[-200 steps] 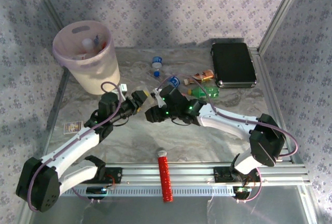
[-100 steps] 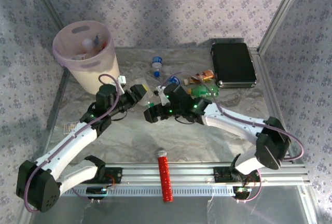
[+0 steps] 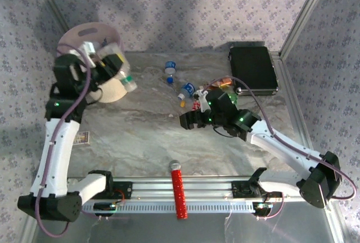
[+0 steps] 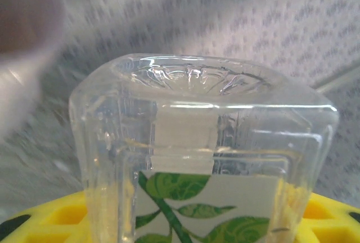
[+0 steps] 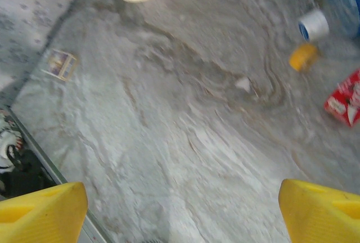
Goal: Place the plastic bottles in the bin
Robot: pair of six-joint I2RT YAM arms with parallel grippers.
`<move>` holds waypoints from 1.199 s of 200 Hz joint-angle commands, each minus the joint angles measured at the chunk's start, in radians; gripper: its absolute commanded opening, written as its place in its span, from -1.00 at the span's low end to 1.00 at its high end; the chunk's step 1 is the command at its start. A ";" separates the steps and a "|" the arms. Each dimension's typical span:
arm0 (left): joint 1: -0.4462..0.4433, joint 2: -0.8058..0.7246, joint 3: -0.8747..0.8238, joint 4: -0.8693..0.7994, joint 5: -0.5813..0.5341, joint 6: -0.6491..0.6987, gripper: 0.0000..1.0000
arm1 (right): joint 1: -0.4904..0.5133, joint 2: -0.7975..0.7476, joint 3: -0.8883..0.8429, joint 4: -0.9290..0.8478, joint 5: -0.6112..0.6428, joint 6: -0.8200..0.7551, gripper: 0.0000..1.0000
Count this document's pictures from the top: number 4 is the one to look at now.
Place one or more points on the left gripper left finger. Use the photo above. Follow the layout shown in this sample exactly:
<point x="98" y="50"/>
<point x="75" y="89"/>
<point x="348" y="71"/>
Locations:
<point x="50" y="220"/>

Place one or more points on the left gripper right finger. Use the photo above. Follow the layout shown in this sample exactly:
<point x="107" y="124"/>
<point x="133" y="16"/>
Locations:
<point x="332" y="223"/>

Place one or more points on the square bottle green leaf label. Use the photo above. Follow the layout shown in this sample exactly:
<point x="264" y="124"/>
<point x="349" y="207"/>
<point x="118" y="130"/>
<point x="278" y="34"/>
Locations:
<point x="197" y="141"/>

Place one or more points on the white bin with pink liner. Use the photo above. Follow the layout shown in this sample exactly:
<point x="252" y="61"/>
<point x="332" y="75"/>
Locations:
<point x="22" y="15"/>

